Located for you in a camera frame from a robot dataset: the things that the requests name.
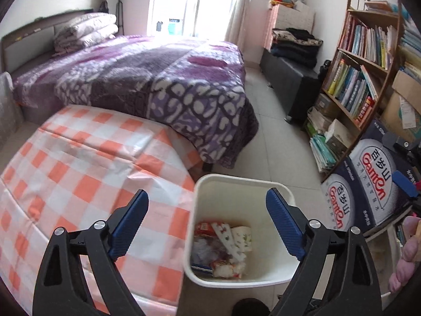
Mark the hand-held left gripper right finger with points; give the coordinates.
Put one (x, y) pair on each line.
(284, 223)

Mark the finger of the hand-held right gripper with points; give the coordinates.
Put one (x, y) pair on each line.
(406, 184)

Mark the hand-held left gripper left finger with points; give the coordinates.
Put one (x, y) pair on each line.
(130, 223)

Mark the patterned paper strip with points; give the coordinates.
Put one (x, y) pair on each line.
(227, 237)

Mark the white plastic bin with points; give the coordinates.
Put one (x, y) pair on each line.
(230, 197)

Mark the person's right hand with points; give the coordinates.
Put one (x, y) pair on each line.
(406, 256)

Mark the blue white printed carton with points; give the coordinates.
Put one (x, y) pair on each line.
(338, 200)
(375, 171)

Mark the brown cardboard box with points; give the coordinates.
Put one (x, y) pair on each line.
(399, 105)

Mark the white tissue box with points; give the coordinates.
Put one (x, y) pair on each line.
(337, 136)

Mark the orange white checkered tablecloth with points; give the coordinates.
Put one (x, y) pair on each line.
(82, 168)

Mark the row of colourful books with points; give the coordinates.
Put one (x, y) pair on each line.
(352, 92)

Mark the stack of thin books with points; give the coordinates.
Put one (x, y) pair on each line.
(320, 144)

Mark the wooden bookshelf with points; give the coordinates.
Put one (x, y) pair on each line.
(361, 72)

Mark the dark round object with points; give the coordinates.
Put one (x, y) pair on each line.
(250, 307)

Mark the row of upright books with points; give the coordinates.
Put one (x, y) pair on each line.
(368, 42)

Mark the black bench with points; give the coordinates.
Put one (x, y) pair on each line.
(289, 82)

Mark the purple patterned blanket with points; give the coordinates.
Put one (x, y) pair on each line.
(148, 82)

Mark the pile of folded clothes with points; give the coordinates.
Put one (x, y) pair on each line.
(296, 44)

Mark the grey striped cushion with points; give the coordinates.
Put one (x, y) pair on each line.
(8, 108)

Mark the pink drawer cabinet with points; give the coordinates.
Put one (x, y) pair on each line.
(289, 16)

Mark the folded floral quilt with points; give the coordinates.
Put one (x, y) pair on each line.
(85, 31)

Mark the white curtain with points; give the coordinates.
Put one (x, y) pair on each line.
(240, 10)

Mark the brown bed headboard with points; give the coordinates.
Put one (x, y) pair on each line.
(36, 29)

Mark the black metal stand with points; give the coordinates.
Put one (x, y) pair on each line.
(113, 0)

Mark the window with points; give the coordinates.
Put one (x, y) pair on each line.
(194, 3)

